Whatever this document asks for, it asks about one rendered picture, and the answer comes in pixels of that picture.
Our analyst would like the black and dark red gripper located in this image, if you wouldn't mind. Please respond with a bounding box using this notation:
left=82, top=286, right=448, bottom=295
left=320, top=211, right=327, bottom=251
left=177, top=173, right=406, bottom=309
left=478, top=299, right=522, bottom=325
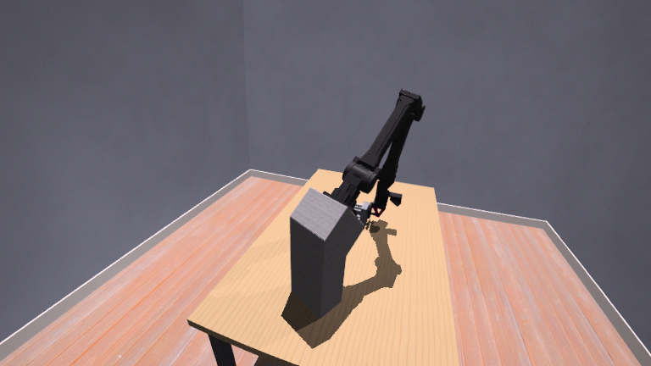
left=372, top=192, right=387, bottom=218

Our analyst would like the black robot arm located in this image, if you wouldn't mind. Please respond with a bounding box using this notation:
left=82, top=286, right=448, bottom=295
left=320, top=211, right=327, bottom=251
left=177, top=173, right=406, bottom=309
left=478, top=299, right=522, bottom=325
left=322, top=89, right=426, bottom=216

